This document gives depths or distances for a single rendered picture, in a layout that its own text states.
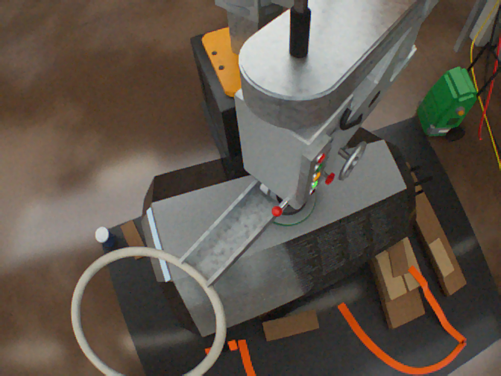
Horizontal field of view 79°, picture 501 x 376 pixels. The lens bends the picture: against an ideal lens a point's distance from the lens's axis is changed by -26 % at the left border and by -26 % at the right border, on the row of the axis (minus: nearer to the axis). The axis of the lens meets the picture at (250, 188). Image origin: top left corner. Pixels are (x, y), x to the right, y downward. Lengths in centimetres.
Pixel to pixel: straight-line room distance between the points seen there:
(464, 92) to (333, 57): 184
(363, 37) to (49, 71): 323
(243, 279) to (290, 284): 20
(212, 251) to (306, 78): 69
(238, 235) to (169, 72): 202
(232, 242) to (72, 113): 225
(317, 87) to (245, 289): 102
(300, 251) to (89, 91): 230
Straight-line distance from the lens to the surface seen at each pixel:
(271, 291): 163
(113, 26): 379
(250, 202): 130
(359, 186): 163
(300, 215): 149
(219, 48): 208
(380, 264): 222
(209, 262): 125
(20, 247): 299
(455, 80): 262
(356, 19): 92
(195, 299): 159
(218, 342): 114
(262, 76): 76
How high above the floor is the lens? 230
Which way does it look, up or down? 68 degrees down
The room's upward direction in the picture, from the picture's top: 7 degrees counter-clockwise
